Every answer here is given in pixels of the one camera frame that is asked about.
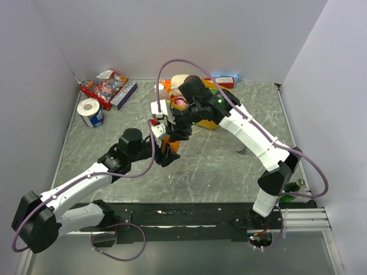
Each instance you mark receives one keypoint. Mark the toilet paper roll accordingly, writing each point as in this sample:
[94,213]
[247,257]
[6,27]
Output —
[91,112]

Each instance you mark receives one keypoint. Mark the blue red box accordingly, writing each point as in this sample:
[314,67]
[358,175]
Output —
[226,80]

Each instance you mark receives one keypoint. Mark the orange packet box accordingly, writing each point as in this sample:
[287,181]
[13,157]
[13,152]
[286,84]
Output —
[165,82]

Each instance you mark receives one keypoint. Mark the small orange juice bottle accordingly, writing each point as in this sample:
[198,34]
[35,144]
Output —
[174,146]

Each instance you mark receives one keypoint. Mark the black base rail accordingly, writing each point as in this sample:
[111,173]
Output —
[184,221]

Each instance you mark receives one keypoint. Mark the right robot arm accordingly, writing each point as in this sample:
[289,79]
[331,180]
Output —
[212,102]

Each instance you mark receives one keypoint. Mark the brown plush toy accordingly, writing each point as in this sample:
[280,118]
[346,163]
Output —
[178,80]

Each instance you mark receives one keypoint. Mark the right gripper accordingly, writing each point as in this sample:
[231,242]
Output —
[176,134]

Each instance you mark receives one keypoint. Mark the purple toy onion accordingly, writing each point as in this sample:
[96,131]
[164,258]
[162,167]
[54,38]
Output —
[181,102]

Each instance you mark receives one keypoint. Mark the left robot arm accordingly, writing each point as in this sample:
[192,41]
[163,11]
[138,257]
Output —
[41,219]

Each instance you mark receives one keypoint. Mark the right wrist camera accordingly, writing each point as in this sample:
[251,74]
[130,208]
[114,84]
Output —
[161,110]

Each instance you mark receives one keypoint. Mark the white bottle cap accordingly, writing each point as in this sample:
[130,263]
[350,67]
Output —
[159,88]

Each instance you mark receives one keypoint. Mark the large clear plastic bottle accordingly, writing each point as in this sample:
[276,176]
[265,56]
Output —
[167,95]

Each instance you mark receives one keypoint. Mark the green glass bottle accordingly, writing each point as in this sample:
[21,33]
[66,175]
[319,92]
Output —
[292,187]

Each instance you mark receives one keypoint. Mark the red snack bag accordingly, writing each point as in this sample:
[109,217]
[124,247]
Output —
[104,87]

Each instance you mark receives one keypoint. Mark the yellow plastic basket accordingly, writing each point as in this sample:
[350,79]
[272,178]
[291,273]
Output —
[207,124]

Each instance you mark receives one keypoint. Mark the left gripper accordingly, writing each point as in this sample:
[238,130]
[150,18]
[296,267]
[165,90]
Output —
[163,158]

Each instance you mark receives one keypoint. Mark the purple silver box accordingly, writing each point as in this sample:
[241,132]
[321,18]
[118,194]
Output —
[123,95]

